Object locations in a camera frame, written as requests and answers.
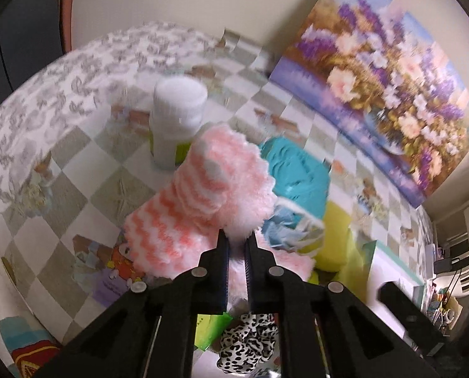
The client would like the yellow sponge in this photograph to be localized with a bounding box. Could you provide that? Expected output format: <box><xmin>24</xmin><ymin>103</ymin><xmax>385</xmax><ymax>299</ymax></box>
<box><xmin>315</xmin><ymin>201</ymin><xmax>355</xmax><ymax>272</ymax></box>

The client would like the white butterfly lace tablecloth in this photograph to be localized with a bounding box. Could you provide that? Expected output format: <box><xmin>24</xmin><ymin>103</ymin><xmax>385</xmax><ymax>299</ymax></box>
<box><xmin>0</xmin><ymin>21</ymin><xmax>235</xmax><ymax>221</ymax></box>

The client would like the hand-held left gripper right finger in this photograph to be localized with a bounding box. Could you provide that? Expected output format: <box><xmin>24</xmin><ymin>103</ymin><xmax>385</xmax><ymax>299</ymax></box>
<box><xmin>244</xmin><ymin>234</ymin><xmax>440</xmax><ymax>378</ymax></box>

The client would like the white plastic bottle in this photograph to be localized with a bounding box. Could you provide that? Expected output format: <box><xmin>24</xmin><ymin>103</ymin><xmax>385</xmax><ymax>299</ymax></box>
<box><xmin>148</xmin><ymin>76</ymin><xmax>208</xmax><ymax>172</ymax></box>

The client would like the flower painting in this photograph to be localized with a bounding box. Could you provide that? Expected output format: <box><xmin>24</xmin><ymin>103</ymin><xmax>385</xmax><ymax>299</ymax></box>
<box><xmin>270</xmin><ymin>0</ymin><xmax>469</xmax><ymax>209</ymax></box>

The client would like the teal plastic box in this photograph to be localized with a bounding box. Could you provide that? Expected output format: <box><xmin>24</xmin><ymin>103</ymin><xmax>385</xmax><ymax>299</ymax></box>
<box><xmin>258</xmin><ymin>136</ymin><xmax>330</xmax><ymax>217</ymax></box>

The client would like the cardboard box of clutter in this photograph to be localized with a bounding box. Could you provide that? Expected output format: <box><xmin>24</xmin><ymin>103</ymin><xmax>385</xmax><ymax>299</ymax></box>
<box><xmin>426</xmin><ymin>276</ymin><xmax>461</xmax><ymax>327</ymax></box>

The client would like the blue face mask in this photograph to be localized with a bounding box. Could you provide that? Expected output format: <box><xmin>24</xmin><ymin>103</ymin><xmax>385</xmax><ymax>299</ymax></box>
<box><xmin>264</xmin><ymin>199</ymin><xmax>326</xmax><ymax>255</ymax></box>

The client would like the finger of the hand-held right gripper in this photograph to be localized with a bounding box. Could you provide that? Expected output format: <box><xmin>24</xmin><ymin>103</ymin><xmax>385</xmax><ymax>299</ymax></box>
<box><xmin>378</xmin><ymin>281</ymin><xmax>446</xmax><ymax>357</ymax></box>

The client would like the green tissue packet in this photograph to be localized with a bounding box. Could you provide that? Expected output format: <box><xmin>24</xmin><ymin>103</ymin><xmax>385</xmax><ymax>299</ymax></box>
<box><xmin>195</xmin><ymin>313</ymin><xmax>235</xmax><ymax>351</ymax></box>

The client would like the leopard print scrunchie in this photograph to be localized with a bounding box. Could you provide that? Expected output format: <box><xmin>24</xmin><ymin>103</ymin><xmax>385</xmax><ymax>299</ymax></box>
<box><xmin>218</xmin><ymin>312</ymin><xmax>278</xmax><ymax>375</ymax></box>

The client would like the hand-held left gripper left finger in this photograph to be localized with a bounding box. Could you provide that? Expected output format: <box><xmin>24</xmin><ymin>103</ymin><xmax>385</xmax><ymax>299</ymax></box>
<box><xmin>32</xmin><ymin>228</ymin><xmax>231</xmax><ymax>378</ymax></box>

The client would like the white tray with teal rim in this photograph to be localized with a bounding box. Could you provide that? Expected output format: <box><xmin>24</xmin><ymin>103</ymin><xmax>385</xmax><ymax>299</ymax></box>
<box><xmin>361</xmin><ymin>240</ymin><xmax>426</xmax><ymax>312</ymax></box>

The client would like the pink striped fuzzy sock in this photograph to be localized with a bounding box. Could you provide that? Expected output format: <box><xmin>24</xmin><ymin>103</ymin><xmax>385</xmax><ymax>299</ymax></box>
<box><xmin>124</xmin><ymin>124</ymin><xmax>316</xmax><ymax>284</ymax></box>

